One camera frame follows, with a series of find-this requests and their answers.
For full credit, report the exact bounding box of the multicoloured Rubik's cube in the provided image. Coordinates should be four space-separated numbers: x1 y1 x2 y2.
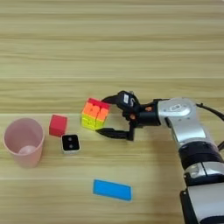
80 97 111 131

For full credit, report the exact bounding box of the red cube block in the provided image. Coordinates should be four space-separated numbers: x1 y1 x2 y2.
48 114 69 138

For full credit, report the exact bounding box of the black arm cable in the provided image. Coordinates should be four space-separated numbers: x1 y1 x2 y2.
195 101 224 123

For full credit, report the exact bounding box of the blue rectangular block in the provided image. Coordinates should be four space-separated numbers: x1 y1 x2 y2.
92 178 133 202

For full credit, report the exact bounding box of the pink plastic cup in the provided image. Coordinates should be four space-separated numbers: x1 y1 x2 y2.
3 117 46 169

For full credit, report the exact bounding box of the black box with white label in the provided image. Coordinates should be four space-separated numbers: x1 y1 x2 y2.
116 90 141 111

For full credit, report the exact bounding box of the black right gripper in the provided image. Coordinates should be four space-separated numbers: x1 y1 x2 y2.
94 94 163 142

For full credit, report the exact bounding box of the small black and silver cube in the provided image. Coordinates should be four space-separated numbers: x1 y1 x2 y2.
60 134 81 156

